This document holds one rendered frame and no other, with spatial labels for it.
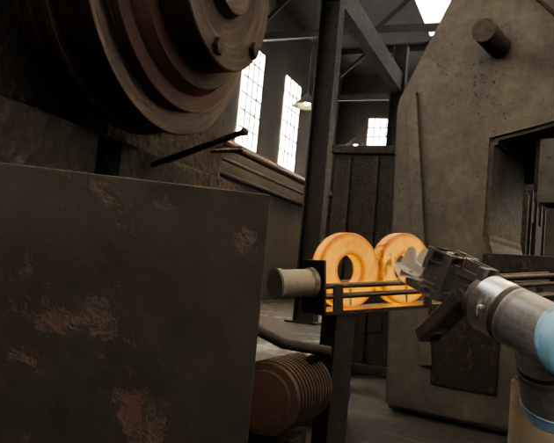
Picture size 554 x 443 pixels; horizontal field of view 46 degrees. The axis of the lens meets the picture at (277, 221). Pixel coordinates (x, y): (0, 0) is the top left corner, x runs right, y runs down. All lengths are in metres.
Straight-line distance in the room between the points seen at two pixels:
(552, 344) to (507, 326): 0.07
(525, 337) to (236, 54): 0.59
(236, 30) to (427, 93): 2.79
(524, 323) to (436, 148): 2.73
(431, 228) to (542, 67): 0.98
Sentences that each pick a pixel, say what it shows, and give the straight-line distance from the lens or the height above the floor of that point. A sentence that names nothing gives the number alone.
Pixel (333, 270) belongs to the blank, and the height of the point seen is 0.70.
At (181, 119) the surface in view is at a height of 0.91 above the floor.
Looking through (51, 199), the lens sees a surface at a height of 0.71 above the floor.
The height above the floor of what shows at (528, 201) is 1.71.
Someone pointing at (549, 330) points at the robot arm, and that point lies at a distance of 0.98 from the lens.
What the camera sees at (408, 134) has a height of 1.53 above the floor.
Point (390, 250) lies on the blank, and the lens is 1.41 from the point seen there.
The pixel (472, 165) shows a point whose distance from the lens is 3.58.
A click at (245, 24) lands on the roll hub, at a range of 1.08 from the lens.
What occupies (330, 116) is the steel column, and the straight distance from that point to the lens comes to 9.99.
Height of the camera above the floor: 0.68
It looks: 5 degrees up
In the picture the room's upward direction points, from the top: 5 degrees clockwise
